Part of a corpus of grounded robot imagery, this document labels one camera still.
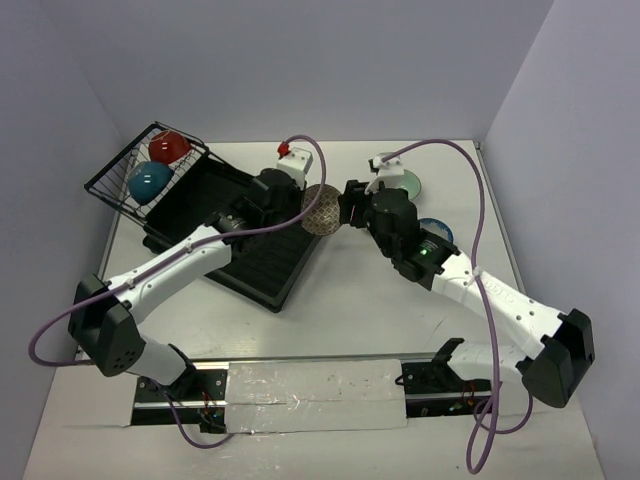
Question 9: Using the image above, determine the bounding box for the brown patterned bowl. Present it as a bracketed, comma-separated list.
[301, 184, 341, 236]

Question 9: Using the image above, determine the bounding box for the red floral bowl white inside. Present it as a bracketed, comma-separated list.
[148, 130, 191, 165]

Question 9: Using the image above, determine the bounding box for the teal bowl tan inside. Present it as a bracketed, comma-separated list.
[127, 161, 174, 206]

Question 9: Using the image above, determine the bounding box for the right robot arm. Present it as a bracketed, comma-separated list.
[338, 180, 595, 408]

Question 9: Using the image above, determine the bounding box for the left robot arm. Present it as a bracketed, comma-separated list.
[68, 166, 306, 399]

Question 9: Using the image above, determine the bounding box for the mint green bowl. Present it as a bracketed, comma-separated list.
[399, 169, 422, 200]

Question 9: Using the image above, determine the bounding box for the blue floral bowl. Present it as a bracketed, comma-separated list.
[419, 217, 454, 245]

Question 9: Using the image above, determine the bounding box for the black plastic drain tray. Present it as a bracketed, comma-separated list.
[143, 157, 320, 313]

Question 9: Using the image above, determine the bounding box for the white taped sheet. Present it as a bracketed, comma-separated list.
[225, 359, 407, 434]

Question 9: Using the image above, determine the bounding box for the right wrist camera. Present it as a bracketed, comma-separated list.
[365, 152, 405, 194]

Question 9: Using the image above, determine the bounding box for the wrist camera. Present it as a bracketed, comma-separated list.
[365, 152, 405, 194]
[276, 142, 313, 190]

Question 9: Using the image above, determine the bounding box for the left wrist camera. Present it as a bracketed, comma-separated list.
[276, 142, 313, 190]

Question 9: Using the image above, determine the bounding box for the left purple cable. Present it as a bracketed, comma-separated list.
[28, 133, 328, 449]

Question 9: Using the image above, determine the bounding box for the black wire dish rack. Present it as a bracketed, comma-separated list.
[84, 122, 210, 226]

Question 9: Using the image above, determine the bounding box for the black mounting rail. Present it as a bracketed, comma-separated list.
[131, 357, 490, 434]

